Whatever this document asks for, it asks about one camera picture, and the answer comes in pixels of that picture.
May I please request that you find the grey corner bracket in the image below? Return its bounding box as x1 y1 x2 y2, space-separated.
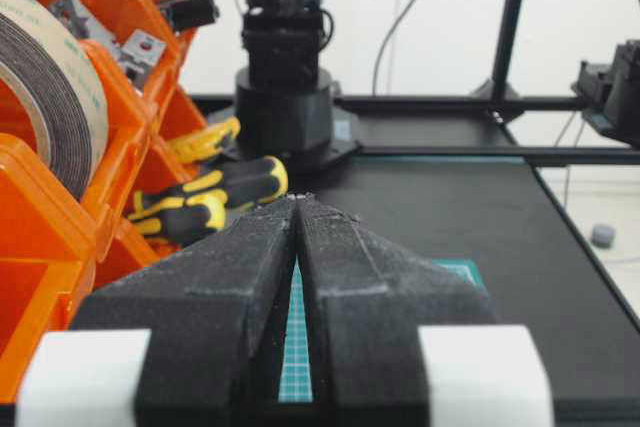
48 0 121 61
118 29 166 92

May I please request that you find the green cutting mat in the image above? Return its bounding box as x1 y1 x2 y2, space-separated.
278 156 524 403

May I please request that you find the yellow black screwdriver short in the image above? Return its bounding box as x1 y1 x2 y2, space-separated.
128 194 226 246

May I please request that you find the double-sided tape roll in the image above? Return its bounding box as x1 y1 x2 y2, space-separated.
1 0 109 200

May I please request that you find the black aluminium extrusion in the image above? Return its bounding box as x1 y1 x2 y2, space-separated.
156 0 219 33

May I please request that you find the orange plastic container rack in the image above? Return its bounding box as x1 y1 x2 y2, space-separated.
1 0 205 405

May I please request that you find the small grey cap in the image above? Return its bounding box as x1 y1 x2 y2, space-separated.
590 224 616 249

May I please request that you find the grey cable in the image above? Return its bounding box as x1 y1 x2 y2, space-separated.
371 0 445 97

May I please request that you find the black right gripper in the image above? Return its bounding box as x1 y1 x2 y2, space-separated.
572 40 639 148

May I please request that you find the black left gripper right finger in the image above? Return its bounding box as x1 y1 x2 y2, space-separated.
296 196 497 426

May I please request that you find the black frame post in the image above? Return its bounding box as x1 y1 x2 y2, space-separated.
472 0 522 101

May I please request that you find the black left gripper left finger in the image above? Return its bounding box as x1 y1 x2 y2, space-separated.
72 197 297 426

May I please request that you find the yellow utility knife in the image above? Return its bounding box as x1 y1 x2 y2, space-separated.
168 116 241 164

